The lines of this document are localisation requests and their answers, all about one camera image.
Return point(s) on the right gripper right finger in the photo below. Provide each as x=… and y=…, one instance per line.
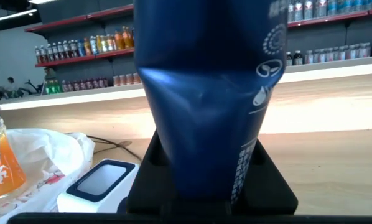
x=267, y=189

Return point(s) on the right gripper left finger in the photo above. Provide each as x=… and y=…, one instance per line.
x=151, y=186

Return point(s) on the blue snack bag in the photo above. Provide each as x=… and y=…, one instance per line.
x=204, y=93

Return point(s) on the white barcode scanner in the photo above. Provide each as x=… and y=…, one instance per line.
x=99, y=186

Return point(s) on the white plastic bag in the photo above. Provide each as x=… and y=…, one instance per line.
x=52, y=155

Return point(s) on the row of bottles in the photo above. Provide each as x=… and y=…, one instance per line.
x=332, y=7
x=329, y=55
x=89, y=45
x=92, y=83

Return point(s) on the black shop shelf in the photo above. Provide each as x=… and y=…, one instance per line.
x=80, y=70

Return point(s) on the orange drink bottle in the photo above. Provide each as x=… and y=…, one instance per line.
x=1, y=165

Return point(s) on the person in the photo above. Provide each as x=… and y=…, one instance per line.
x=11, y=88

